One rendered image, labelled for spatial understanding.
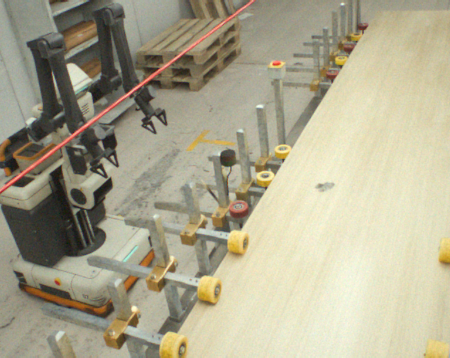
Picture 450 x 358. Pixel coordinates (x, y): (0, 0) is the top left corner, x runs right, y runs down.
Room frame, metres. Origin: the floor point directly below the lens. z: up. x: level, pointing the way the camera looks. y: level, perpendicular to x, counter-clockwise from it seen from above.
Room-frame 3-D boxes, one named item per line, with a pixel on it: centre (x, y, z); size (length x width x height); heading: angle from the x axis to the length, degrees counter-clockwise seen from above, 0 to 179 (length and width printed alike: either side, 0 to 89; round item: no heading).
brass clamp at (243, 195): (2.02, -0.08, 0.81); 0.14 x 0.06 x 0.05; 152
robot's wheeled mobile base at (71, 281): (2.49, 0.91, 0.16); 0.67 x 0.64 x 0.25; 61
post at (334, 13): (3.58, -0.91, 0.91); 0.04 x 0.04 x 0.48; 62
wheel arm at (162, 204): (1.83, 0.14, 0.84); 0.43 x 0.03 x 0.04; 62
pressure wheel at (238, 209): (1.74, -0.03, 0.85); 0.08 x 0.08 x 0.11
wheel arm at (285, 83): (3.14, -0.59, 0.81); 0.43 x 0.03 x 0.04; 62
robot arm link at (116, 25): (2.45, 0.41, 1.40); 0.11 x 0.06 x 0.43; 150
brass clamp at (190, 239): (1.57, 0.15, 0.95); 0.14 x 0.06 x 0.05; 152
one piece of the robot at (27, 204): (2.53, 0.99, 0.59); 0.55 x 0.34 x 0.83; 151
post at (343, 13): (3.80, -1.03, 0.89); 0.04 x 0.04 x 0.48; 62
